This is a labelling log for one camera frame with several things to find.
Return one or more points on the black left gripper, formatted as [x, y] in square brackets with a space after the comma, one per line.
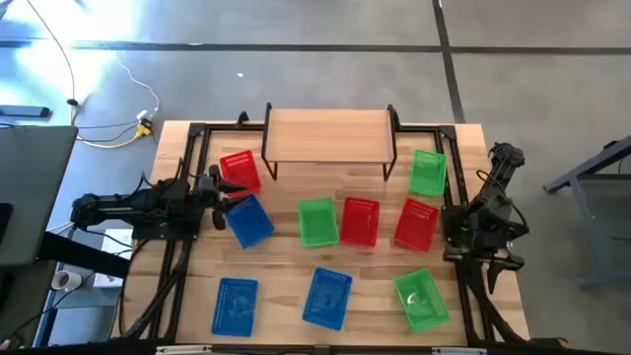
[207, 197]

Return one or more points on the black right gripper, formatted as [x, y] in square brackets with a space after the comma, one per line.
[485, 256]

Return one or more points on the blue plastic basket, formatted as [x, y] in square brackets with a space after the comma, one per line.
[250, 222]
[235, 306]
[327, 298]

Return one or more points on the red plastic basket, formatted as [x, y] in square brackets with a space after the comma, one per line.
[360, 222]
[416, 224]
[240, 170]

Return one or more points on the green plastic basket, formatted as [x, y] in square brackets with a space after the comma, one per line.
[429, 172]
[421, 300]
[318, 222]

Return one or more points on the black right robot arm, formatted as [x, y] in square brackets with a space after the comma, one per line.
[493, 207]

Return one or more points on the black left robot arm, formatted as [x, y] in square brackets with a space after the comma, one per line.
[123, 207]

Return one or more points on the yellow plug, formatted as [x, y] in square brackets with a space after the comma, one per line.
[143, 129]

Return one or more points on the white box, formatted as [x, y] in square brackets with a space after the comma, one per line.
[118, 239]

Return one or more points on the white adapter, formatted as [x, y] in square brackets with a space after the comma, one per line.
[142, 115]

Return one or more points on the black desk beam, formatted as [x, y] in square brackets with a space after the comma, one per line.
[84, 254]

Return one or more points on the white cup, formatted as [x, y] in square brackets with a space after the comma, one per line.
[66, 281]

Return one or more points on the grey desk panel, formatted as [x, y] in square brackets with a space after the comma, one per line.
[34, 197]

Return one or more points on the dark flat bar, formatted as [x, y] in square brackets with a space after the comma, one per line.
[24, 111]

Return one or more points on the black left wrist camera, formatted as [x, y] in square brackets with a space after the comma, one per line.
[213, 173]

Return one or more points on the white frame bracket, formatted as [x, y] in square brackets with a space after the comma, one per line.
[182, 349]
[458, 351]

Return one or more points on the wooden shelf with black frame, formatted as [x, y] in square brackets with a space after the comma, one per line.
[328, 135]

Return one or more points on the blue-grey metal table frame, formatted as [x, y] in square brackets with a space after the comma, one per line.
[586, 167]

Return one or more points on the black metal table frame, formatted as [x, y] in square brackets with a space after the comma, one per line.
[424, 129]

